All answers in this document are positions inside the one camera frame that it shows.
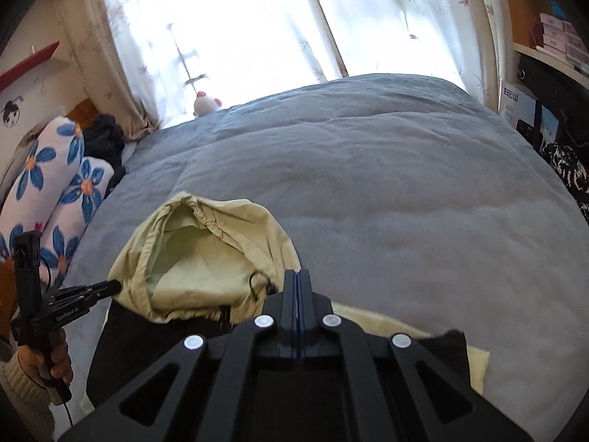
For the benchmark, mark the white and pink plush toy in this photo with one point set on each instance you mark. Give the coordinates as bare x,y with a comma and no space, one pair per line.
205,103

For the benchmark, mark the beige curtain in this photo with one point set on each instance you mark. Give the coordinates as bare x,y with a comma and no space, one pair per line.
492,32
92,55

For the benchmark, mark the white quilt with blue flowers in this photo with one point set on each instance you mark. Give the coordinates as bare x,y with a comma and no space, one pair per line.
55,179

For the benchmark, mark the black and white patterned cloth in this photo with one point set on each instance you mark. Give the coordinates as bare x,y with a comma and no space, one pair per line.
568,175

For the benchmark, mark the grey fleece blanket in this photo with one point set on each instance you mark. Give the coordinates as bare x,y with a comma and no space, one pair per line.
391,193

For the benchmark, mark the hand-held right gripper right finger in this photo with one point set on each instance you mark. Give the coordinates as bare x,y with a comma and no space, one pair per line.
306,313

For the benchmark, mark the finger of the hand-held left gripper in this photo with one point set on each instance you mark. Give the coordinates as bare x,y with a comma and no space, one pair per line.
87,289
103,297

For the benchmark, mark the dark cloth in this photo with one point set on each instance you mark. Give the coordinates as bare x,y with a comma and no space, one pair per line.
103,138

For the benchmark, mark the white cardboard box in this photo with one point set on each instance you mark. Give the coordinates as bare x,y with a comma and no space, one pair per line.
510,101

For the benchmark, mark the wooden shelf unit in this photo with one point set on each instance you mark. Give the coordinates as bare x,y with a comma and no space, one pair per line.
520,4

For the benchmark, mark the yellow and black hooded jacket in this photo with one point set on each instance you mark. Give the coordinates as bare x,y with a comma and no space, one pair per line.
207,248

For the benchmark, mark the person's left forearm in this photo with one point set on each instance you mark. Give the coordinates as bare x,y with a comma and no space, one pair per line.
18,400

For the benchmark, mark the white leaf-print sheer curtain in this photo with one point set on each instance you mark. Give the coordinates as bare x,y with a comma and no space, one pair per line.
230,18
405,18

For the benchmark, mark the cartoon face wall sticker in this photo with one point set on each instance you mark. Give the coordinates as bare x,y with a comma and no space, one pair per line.
10,113

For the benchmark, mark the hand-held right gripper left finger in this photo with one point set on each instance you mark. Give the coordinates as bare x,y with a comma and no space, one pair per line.
291,313

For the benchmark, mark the red wall shelf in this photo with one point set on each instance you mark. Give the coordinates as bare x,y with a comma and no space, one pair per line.
27,66

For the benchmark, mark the person's left hand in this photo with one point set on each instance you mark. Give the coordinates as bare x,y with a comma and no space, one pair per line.
32,366

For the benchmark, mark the black bag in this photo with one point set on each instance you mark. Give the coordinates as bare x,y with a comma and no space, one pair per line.
561,87

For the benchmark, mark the small blue box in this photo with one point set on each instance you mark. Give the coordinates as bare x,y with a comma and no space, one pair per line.
557,9

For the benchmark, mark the stack of pink storage boxes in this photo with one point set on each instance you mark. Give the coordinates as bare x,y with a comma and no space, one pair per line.
561,41

